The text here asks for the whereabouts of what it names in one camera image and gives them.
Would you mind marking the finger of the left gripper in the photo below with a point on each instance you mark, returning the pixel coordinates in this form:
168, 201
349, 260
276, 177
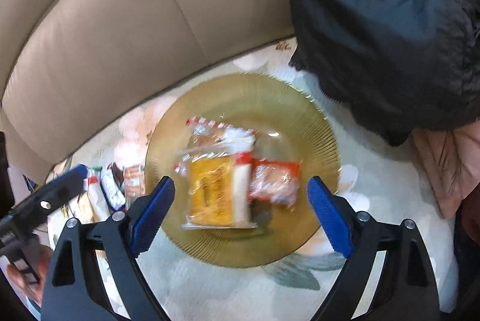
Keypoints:
68, 185

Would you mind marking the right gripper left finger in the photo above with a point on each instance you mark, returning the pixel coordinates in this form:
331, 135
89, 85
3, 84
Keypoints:
74, 288

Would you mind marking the blue white red chip bag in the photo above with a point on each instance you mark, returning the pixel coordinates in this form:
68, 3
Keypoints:
115, 197

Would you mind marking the yellow toast bread packet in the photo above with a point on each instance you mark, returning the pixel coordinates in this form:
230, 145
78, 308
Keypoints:
219, 184

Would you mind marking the white green snack packet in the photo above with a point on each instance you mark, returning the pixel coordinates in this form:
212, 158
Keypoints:
91, 204

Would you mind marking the brown biscuit clear packet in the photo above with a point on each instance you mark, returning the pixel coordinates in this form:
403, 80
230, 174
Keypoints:
134, 184

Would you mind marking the floral quilted seat cover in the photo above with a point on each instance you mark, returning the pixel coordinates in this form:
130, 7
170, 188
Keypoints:
385, 181

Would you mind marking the pink garment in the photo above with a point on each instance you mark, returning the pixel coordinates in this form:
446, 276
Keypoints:
450, 160

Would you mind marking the red striped clear packet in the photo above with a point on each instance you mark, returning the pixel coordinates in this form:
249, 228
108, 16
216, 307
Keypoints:
216, 138

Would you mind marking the red pastry packet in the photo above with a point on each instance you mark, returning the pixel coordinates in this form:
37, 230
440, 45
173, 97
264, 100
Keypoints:
276, 182

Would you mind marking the beige leather sofa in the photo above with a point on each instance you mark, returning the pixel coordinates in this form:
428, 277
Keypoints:
70, 67

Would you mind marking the gold ribbed glass plate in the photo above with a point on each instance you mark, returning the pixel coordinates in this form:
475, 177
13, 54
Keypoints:
289, 127

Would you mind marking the black jacket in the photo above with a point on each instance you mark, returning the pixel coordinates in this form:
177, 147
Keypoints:
398, 65

